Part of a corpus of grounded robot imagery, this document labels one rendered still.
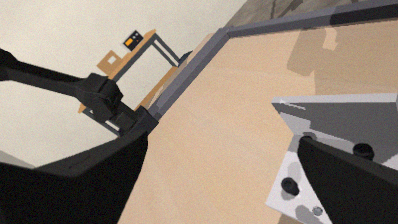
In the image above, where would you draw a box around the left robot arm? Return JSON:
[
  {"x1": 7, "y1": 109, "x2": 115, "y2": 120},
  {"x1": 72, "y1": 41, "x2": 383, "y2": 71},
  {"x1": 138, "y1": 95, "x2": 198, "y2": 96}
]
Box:
[{"x1": 0, "y1": 48, "x2": 142, "y2": 134}]

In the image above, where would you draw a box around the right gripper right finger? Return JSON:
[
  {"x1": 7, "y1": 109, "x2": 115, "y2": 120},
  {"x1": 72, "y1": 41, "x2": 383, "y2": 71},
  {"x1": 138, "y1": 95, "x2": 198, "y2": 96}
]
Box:
[{"x1": 297, "y1": 138, "x2": 398, "y2": 224}]

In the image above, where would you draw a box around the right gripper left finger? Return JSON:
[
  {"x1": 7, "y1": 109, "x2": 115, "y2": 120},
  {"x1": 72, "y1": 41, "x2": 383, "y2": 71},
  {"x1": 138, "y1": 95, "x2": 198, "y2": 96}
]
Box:
[{"x1": 0, "y1": 130, "x2": 148, "y2": 224}]

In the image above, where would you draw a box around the grey rectangular table frame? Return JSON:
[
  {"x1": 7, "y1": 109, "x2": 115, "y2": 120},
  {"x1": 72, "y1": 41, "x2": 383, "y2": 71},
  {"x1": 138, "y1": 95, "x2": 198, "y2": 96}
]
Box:
[{"x1": 147, "y1": 0, "x2": 398, "y2": 121}]

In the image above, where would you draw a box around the grey metal bracket with holes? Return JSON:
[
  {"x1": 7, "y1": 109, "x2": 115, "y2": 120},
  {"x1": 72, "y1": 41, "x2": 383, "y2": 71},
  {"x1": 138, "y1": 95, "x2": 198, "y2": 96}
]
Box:
[{"x1": 265, "y1": 93, "x2": 398, "y2": 224}]

